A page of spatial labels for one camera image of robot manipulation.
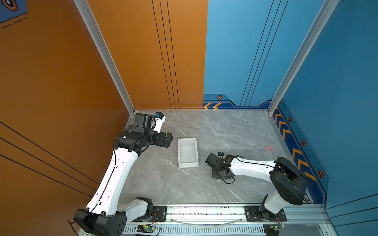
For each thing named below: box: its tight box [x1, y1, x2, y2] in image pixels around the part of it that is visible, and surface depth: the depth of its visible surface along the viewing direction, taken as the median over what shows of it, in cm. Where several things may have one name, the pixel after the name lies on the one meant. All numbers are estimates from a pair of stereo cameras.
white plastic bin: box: [177, 137, 199, 169], surface depth 96 cm
